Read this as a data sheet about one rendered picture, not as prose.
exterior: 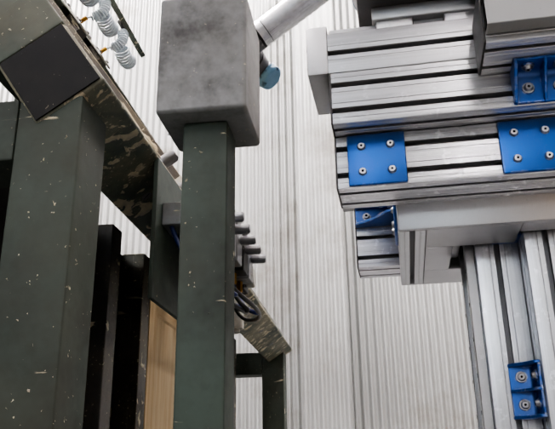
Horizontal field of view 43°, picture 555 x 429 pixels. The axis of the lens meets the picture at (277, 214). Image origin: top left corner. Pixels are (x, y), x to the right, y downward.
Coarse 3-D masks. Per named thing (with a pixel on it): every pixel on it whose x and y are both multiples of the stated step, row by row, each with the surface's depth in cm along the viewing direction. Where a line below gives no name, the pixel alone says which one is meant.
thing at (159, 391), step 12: (156, 312) 192; (156, 324) 191; (168, 324) 203; (156, 336) 190; (168, 336) 203; (156, 348) 190; (168, 348) 202; (156, 360) 190; (168, 360) 201; (156, 372) 190; (168, 372) 201; (156, 384) 189; (168, 384) 200; (156, 396) 188; (168, 396) 199; (144, 408) 178; (156, 408) 188; (168, 408) 198; (144, 420) 177; (156, 420) 187; (168, 420) 198
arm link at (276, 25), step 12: (288, 0) 187; (300, 0) 186; (312, 0) 187; (324, 0) 188; (276, 12) 187; (288, 12) 187; (300, 12) 187; (312, 12) 190; (264, 24) 187; (276, 24) 187; (288, 24) 188; (264, 36) 188; (276, 36) 189; (264, 48) 190
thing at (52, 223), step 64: (0, 128) 93; (64, 128) 92; (0, 192) 117; (64, 192) 88; (0, 256) 116; (64, 256) 85; (128, 256) 173; (0, 320) 84; (64, 320) 83; (128, 320) 167; (0, 384) 81; (64, 384) 82; (128, 384) 162
